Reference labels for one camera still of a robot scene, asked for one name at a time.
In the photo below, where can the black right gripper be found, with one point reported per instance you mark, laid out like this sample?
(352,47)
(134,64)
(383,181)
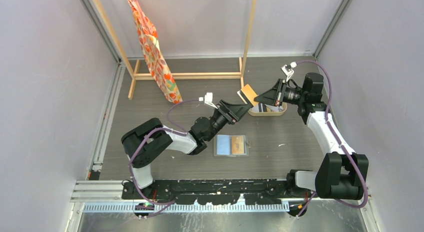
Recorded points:
(275,96)

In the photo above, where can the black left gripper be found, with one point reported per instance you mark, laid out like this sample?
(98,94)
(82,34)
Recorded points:
(234,112)

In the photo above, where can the grey card holder wallet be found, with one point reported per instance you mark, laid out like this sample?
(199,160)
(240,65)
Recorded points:
(222,146)

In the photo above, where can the gold card black stripe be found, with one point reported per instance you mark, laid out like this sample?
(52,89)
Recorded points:
(238,145)

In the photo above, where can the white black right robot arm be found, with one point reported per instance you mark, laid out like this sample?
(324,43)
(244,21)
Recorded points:
(342,173)

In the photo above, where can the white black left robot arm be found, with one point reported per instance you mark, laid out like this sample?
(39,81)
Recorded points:
(147,141)

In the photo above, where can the cream oval tray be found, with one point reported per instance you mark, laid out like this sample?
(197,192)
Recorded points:
(262,110)

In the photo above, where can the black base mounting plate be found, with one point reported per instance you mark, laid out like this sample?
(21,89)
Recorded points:
(215,191)

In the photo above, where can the floral fabric bag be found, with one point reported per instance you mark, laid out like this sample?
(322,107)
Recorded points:
(155,61)

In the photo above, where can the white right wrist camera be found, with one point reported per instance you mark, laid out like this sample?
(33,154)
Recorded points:
(288,70)

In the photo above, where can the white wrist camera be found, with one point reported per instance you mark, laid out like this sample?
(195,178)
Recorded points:
(207,100)
(288,70)

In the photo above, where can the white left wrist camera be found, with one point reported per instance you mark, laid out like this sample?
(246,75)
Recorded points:
(207,100)

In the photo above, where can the wooden rack frame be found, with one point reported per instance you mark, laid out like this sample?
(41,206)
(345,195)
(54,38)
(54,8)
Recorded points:
(134,71)

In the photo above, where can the aluminium front rail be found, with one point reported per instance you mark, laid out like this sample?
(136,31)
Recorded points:
(102,191)

